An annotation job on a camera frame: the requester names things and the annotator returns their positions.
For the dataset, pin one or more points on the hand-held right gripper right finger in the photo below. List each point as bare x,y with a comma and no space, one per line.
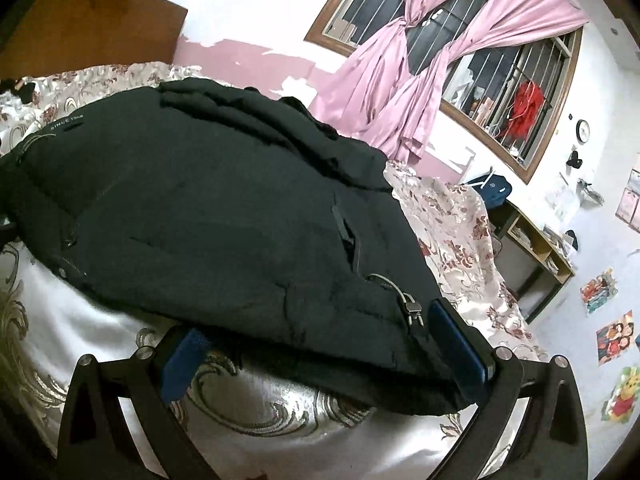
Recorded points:
457,340

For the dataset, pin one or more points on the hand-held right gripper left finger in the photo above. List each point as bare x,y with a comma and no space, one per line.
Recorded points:
182,360

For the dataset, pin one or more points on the black padded jacket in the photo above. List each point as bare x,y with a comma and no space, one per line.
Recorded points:
200,210

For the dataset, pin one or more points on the wooden shelf unit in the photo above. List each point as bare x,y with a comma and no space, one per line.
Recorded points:
535,255

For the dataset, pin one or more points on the floral satin blanket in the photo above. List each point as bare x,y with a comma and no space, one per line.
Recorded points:
275,442

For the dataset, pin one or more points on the stack of papers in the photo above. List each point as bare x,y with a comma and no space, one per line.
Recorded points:
555,240

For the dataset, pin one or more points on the blue bag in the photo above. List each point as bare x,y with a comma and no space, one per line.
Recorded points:
492,192

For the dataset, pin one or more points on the yellow cartoon bear poster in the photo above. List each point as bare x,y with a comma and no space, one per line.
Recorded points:
622,395

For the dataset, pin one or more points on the bottles on window sill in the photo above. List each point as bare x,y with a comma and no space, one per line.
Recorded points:
481,109

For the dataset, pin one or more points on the red hanging cloth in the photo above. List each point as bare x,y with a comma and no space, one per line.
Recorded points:
525,107

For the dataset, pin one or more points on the wooden framed barred window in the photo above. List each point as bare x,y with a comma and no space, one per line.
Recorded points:
500,75

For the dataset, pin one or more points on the small dark cloth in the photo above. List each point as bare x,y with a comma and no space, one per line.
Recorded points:
22,91

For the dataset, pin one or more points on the wooden headboard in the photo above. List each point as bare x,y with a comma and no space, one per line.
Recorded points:
90,25

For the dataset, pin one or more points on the colourful wall poster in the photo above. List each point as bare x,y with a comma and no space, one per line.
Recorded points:
597,290

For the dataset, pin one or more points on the wall poster with figures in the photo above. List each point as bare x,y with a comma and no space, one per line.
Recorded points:
615,337

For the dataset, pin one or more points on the white paper on wall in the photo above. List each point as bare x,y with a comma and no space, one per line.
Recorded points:
560,197

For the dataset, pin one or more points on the metal wall hook rack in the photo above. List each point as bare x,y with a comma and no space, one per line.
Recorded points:
590,191

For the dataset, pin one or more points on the black wall hook item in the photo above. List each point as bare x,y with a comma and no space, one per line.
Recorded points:
575,160

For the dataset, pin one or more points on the wall calendar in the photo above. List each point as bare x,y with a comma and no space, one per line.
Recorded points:
631,205

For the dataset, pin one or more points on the round wall clock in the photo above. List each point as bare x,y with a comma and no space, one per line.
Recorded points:
583,130

